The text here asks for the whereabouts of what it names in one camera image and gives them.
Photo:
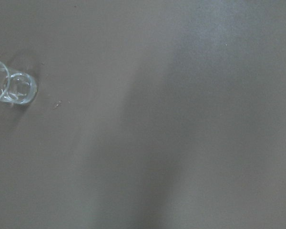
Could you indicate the small clear glass beaker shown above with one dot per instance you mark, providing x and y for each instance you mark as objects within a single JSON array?
[{"x": 16, "y": 87}]

